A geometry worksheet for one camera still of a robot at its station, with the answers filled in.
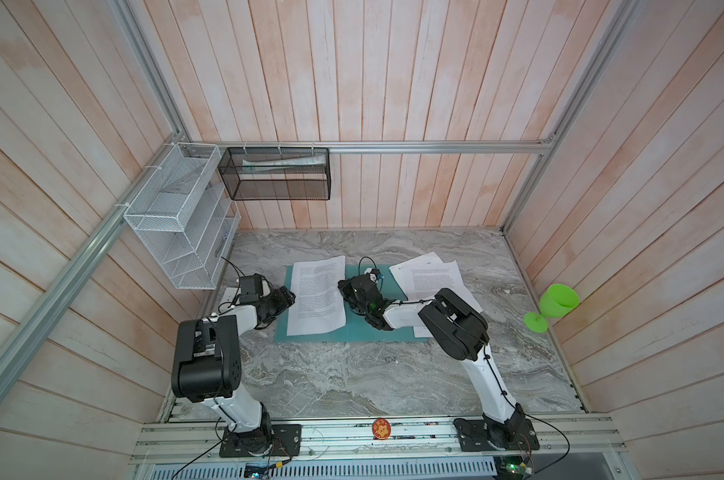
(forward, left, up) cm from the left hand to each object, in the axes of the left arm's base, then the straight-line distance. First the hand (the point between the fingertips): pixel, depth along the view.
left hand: (289, 304), depth 97 cm
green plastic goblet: (-8, -77, +15) cm, 79 cm away
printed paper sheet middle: (+10, -47, -2) cm, 48 cm away
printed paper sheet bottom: (+20, -48, -2) cm, 52 cm away
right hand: (+7, -14, +3) cm, 16 cm away
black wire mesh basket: (+38, +6, +24) cm, 46 cm away
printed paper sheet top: (+1, -9, -2) cm, 9 cm away
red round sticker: (-36, -29, -2) cm, 46 cm away
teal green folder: (-8, -23, 0) cm, 24 cm away
